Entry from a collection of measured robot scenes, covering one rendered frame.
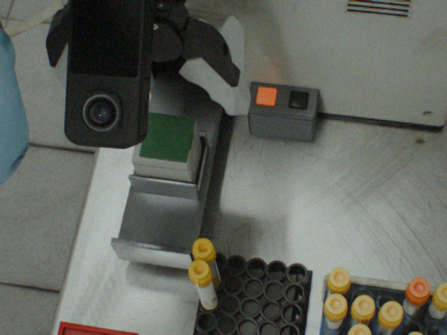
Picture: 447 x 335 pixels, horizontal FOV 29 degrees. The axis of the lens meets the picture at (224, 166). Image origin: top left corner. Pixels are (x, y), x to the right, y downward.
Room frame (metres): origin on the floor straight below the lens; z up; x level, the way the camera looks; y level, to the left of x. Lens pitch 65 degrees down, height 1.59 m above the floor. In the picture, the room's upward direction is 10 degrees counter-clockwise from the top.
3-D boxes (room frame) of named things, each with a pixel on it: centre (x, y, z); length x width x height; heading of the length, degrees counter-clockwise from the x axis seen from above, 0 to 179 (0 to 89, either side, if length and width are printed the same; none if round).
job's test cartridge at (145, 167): (0.32, 0.04, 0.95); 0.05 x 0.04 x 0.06; 71
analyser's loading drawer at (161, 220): (0.34, 0.04, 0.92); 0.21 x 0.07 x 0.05; 161
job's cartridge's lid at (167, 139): (0.32, 0.04, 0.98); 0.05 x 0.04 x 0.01; 71
